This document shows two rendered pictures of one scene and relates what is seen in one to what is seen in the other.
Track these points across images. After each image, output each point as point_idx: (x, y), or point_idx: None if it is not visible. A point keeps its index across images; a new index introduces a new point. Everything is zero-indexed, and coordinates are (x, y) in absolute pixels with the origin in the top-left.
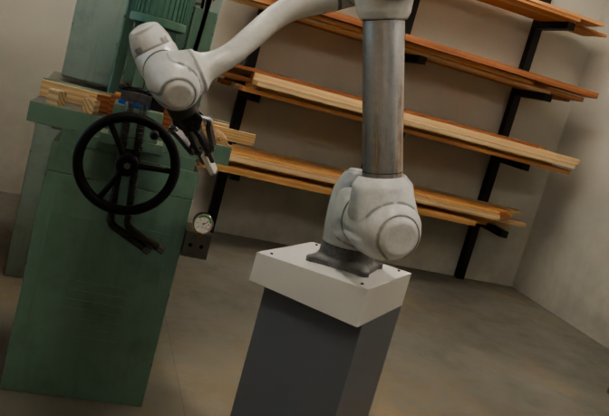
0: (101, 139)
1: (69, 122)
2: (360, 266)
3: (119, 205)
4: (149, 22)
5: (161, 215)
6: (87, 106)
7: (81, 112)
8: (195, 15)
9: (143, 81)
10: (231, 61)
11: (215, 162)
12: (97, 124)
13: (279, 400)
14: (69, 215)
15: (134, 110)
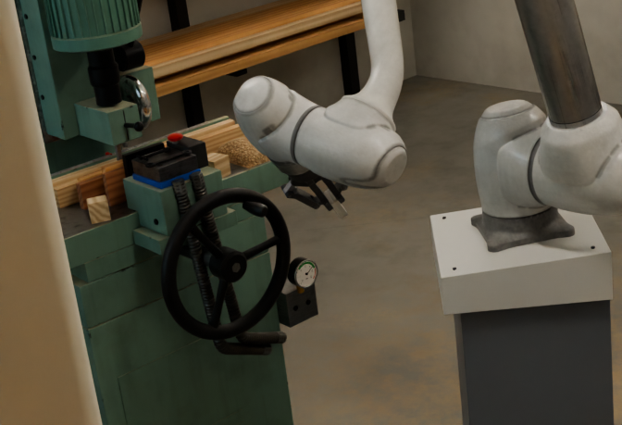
0: (163, 249)
1: (90, 250)
2: (559, 225)
3: (239, 320)
4: (253, 81)
5: (242, 293)
6: (98, 213)
7: (98, 227)
8: None
9: (125, 130)
10: (401, 82)
11: (276, 186)
12: (180, 238)
13: (534, 424)
14: (140, 368)
15: (186, 186)
